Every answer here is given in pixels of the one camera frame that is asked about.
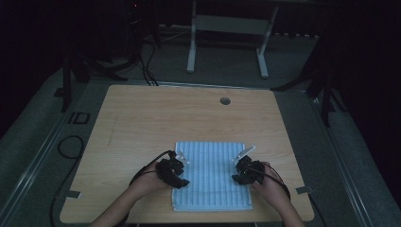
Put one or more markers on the grey tape piece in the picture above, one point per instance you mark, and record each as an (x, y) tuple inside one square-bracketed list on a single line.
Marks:
[(305, 190)]

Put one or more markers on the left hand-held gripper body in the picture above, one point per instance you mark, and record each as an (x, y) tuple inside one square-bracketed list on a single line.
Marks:
[(167, 170)]

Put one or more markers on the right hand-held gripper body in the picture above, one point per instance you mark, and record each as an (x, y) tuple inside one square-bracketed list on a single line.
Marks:
[(253, 171)]

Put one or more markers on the metal floor rail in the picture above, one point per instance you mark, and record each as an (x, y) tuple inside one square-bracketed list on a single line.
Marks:
[(34, 164), (343, 170)]

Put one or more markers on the person's left hand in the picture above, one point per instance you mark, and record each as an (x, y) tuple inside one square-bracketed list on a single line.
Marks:
[(149, 186)]

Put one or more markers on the white metal desk frame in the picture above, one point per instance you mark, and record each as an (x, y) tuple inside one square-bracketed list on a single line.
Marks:
[(231, 24)]

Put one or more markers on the blue striped towel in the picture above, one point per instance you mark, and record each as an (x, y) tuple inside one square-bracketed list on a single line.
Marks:
[(211, 179)]

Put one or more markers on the dark equipment rack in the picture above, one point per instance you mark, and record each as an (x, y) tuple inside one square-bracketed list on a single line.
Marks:
[(138, 28)]

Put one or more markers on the black metal stand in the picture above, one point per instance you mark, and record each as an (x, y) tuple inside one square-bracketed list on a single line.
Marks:
[(66, 85), (326, 101)]

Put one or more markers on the person's right hand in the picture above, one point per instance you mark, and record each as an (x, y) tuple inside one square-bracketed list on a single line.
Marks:
[(269, 186)]

